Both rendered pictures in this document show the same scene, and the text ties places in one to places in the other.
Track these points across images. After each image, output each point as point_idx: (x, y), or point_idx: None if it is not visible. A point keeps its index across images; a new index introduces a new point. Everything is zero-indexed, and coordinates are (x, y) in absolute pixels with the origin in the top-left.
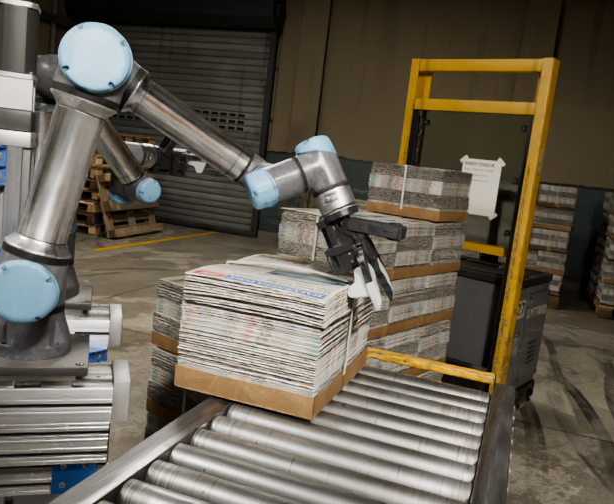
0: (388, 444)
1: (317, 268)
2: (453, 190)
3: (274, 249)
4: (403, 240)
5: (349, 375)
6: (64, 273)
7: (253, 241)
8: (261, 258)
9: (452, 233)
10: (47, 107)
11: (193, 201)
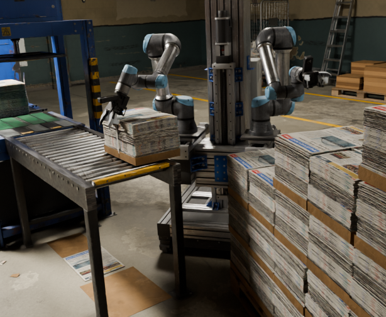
0: (82, 158)
1: (142, 118)
2: None
3: None
4: (316, 176)
5: (123, 158)
6: (159, 104)
7: None
8: (163, 114)
9: None
10: (274, 51)
11: None
